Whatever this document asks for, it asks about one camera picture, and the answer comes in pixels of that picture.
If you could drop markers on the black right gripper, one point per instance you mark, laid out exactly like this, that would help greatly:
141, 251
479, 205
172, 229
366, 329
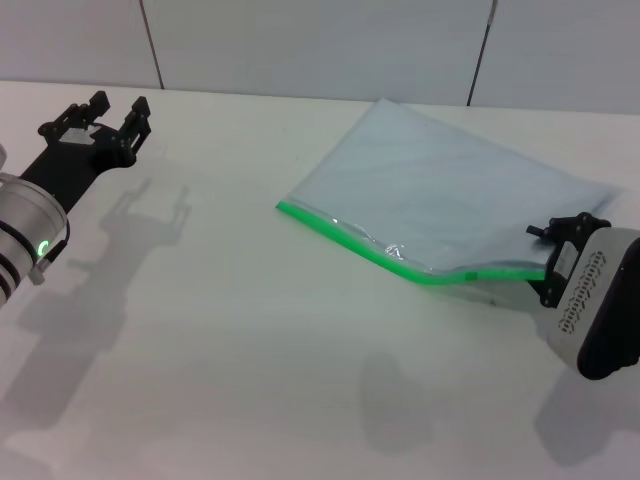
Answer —
562, 265

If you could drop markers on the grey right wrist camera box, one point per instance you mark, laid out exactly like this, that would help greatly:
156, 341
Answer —
590, 300

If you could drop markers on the green zipper slider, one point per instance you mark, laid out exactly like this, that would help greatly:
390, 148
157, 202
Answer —
470, 276

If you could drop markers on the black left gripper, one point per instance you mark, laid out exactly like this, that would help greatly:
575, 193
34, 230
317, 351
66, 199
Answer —
60, 170

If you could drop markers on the clear green-zip document bag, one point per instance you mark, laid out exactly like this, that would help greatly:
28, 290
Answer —
425, 190

